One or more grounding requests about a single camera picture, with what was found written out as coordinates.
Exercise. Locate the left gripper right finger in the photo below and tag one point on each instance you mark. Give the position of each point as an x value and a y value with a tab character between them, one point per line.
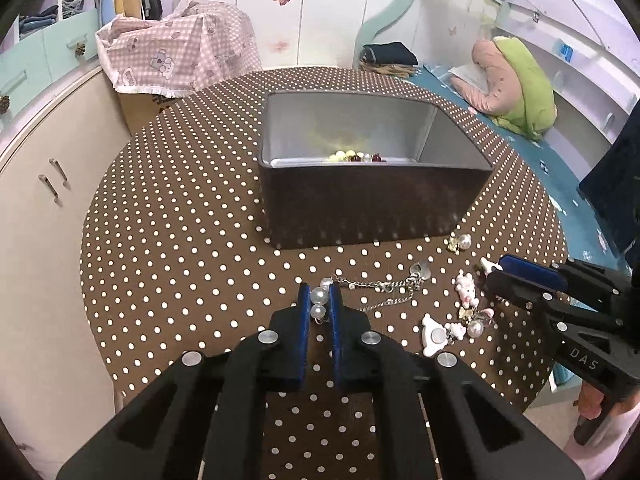
336	315

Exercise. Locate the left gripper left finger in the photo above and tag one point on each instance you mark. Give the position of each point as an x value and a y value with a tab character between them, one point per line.
303	317

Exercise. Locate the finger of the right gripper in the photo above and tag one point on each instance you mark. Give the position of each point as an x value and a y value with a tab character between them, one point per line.
533	291
532	269

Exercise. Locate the pink kitty charm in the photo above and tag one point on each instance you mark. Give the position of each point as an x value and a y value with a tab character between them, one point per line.
465	288

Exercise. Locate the pearl earring with gold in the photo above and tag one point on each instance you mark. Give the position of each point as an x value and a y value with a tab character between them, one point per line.
459	243

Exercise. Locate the white cat charm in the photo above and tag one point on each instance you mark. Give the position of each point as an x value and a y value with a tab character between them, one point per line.
436	336

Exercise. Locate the person's right hand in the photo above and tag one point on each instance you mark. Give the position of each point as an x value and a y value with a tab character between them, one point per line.
590	402

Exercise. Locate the teal bed sheet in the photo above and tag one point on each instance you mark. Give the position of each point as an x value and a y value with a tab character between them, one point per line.
530	206

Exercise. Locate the dark metal storage box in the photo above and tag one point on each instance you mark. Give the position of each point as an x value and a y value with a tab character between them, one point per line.
339	168

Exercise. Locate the brown polka dot tablecloth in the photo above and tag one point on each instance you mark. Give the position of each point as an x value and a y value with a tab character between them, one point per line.
175	250

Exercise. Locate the pink and green pillow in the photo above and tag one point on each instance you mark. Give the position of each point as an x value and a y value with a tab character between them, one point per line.
518	96

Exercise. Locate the folded dark clothes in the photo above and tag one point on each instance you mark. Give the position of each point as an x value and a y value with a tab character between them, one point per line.
385	54

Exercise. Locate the cardboard box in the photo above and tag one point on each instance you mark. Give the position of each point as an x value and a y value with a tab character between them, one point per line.
140	109

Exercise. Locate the pink checkered cloth cover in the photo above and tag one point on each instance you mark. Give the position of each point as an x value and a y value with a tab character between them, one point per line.
199	44

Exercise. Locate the teal drawer unit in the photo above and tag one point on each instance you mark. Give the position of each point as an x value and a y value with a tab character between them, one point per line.
42	58

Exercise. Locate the white cubby shelf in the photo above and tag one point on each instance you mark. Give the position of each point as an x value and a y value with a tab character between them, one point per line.
55	0

